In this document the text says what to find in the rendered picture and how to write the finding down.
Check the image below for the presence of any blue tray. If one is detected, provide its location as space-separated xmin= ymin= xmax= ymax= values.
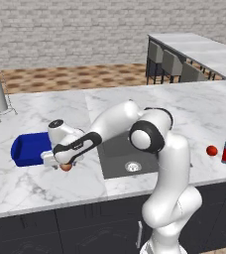
xmin=10 ymin=131 xmax=55 ymax=168

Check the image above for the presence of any silver cupboard handle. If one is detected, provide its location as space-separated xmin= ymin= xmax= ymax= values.
xmin=136 ymin=220 xmax=144 ymax=250

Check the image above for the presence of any dark drawer front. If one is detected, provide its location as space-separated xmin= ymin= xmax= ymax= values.
xmin=0 ymin=231 xmax=63 ymax=254
xmin=0 ymin=209 xmax=58 ymax=238

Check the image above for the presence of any dark cupboard door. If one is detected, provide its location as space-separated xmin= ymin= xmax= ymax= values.
xmin=55 ymin=195 xmax=152 ymax=254
xmin=180 ymin=180 xmax=226 ymax=253

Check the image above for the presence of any grey sink basin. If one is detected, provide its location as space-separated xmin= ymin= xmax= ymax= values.
xmin=96 ymin=130 xmax=162 ymax=181

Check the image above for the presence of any grey bar stool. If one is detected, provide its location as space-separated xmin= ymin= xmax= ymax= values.
xmin=146 ymin=40 xmax=165 ymax=85
xmin=179 ymin=61 xmax=209 ymax=83
xmin=161 ymin=49 xmax=184 ymax=84

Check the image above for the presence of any orange round fruit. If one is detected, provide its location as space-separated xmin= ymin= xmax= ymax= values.
xmin=59 ymin=163 xmax=74 ymax=173

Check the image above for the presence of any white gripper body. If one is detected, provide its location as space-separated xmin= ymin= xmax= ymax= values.
xmin=40 ymin=149 xmax=62 ymax=171

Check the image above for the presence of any red tomato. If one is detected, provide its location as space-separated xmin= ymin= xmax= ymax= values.
xmin=205 ymin=145 xmax=219 ymax=157

